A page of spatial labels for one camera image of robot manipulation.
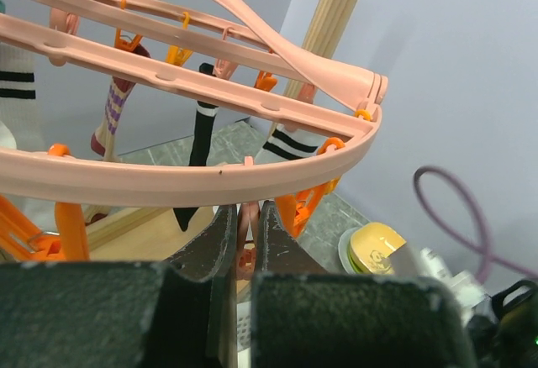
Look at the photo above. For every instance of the wooden hanger rack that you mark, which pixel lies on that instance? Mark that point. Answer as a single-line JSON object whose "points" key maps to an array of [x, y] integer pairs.
{"points": [[324, 33]]}

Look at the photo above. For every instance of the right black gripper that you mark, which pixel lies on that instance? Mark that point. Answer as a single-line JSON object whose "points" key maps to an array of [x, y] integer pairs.
{"points": [[510, 340]]}

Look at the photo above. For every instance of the yellow bowl on plate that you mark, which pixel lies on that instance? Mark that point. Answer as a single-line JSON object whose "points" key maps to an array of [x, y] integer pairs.
{"points": [[366, 250]]}

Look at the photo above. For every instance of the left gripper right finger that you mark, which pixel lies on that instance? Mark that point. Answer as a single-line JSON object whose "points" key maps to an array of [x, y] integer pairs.
{"points": [[302, 319]]}

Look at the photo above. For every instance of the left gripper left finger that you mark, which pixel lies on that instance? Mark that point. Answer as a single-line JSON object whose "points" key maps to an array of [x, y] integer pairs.
{"points": [[179, 312]]}

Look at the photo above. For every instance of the white plastic basket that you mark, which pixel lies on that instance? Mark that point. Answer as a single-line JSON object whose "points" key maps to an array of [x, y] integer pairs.
{"points": [[243, 336]]}

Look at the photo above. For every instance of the beige purple striped sock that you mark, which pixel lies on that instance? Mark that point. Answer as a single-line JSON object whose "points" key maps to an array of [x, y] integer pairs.
{"points": [[103, 138]]}

